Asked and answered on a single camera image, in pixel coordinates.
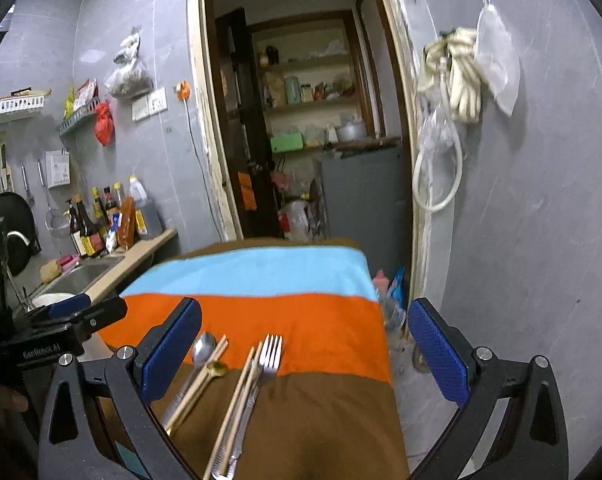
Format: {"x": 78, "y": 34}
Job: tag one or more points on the striped blue orange brown cloth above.
{"x": 306, "y": 320}

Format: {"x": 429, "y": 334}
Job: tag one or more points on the metal wall shelf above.
{"x": 78, "y": 120}

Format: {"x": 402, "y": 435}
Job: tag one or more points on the steel kitchen sink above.
{"x": 81, "y": 272}

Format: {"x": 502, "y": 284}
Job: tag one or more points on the red capped dark bottle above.
{"x": 110, "y": 200}

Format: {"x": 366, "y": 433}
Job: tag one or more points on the pile of plastic bags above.
{"x": 296, "y": 215}

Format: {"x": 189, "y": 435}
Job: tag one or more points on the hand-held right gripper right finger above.
{"x": 438, "y": 355}

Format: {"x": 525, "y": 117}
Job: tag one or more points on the clear bag of dried goods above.
{"x": 128, "y": 77}

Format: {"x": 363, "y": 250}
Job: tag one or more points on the silver spoon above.
{"x": 203, "y": 347}

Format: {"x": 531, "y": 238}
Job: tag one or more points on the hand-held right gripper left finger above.
{"x": 171, "y": 352}

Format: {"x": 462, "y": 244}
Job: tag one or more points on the large dark sauce bottle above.
{"x": 88, "y": 235}

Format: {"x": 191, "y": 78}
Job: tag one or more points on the clear crumpled plastic bag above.
{"x": 433, "y": 120}

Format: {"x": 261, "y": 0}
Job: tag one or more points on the translucent white plastic bag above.
{"x": 498, "y": 60}

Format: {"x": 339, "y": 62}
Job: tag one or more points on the blue packet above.
{"x": 397, "y": 285}

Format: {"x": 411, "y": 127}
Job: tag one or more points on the small dark sauce bottle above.
{"x": 75, "y": 227}

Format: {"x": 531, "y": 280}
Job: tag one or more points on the white basket rack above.
{"x": 21, "y": 105}

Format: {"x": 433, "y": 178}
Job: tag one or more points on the yellow capped sauce bottle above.
{"x": 99, "y": 207}

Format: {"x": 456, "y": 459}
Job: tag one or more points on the yellow sponge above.
{"x": 50, "y": 271}

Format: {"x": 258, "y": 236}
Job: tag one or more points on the black wok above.
{"x": 16, "y": 215}

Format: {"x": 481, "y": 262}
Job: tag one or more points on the red plastic bag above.
{"x": 104, "y": 125}

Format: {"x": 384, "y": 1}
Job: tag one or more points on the gold spoon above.
{"x": 217, "y": 369}

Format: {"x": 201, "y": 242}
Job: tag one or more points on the yellow capped oil bottle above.
{"x": 137, "y": 194}

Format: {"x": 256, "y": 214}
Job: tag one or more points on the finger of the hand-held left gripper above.
{"x": 71, "y": 305}
{"x": 106, "y": 315}

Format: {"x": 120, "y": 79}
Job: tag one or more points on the hanging metal spatula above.
{"x": 27, "y": 185}

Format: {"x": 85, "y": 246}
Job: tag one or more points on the snack packets on shelf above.
{"x": 83, "y": 95}

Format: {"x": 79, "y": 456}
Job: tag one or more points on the wooden chopstick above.
{"x": 251, "y": 385}
{"x": 222, "y": 346}

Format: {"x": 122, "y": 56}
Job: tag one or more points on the dark wooden door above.
{"x": 243, "y": 125}

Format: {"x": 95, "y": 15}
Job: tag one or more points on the green box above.
{"x": 287, "y": 142}

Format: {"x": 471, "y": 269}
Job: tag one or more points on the wooden kitchen counter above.
{"x": 141, "y": 252}

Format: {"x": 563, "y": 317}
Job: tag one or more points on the white bowl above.
{"x": 48, "y": 299}

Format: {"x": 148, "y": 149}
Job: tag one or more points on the silver fork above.
{"x": 271, "y": 357}

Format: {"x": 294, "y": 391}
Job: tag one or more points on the cream door frame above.
{"x": 406, "y": 110}

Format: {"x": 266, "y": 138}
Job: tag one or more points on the metal pot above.
{"x": 351, "y": 131}

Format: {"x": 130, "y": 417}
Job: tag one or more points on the wooden chopsticks pair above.
{"x": 238, "y": 400}

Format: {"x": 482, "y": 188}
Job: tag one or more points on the orange plug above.
{"x": 182, "y": 89}

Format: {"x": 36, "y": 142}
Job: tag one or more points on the white wall socket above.
{"x": 150, "y": 104}

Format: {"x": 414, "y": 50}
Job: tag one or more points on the wooden storage shelf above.
{"x": 311, "y": 60}

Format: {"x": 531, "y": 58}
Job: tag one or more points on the orange brown seasoning packet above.
{"x": 126, "y": 222}

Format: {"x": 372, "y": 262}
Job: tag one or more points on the grey cabinet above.
{"x": 361, "y": 200}

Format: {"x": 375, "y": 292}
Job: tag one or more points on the white wall holder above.
{"x": 58, "y": 167}

